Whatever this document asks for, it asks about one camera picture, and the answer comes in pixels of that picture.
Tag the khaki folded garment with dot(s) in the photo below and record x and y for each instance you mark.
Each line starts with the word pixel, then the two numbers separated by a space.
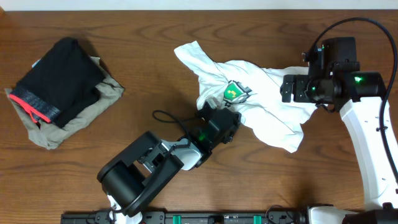
pixel 51 136

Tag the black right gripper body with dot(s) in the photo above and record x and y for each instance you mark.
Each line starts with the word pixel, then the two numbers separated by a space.
pixel 307 90

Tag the white printed t-shirt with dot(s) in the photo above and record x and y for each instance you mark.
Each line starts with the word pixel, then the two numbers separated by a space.
pixel 243 87

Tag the black folded garment red trim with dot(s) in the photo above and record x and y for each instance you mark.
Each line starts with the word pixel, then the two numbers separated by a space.
pixel 60 85

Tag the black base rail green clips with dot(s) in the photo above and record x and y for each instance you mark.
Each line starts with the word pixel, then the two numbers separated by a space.
pixel 272 216

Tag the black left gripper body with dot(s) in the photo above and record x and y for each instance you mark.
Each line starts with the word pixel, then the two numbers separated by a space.
pixel 226 120

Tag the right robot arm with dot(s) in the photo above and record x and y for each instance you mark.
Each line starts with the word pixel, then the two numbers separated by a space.
pixel 368 122

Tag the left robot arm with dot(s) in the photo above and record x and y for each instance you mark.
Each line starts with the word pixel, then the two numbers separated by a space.
pixel 134 177

